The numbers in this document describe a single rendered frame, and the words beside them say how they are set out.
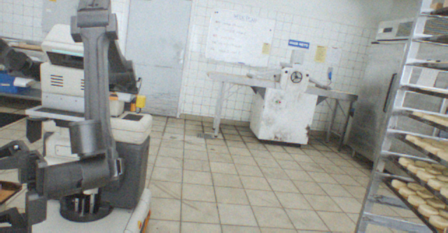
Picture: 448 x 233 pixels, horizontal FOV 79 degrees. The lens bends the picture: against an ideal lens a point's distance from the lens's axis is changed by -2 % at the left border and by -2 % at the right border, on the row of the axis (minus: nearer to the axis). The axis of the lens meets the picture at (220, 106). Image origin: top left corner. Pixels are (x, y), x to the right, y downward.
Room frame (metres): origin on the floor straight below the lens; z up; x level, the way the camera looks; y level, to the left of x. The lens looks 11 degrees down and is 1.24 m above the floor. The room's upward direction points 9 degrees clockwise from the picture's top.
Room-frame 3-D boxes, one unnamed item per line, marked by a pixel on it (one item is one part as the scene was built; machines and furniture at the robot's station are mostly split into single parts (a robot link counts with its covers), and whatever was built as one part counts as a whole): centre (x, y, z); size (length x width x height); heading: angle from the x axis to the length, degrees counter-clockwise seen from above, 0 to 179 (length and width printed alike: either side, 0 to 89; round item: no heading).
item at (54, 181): (0.42, 0.26, 0.99); 0.07 x 0.07 x 0.10; 49
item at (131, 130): (1.48, 0.66, 0.59); 0.55 x 0.34 x 0.83; 94
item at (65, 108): (1.10, 0.63, 0.87); 0.28 x 0.16 x 0.22; 94
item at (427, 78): (3.04, -2.16, 1.39); 0.22 x 0.03 x 0.31; 8
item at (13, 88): (3.99, 3.15, 0.36); 0.47 x 0.38 x 0.26; 10
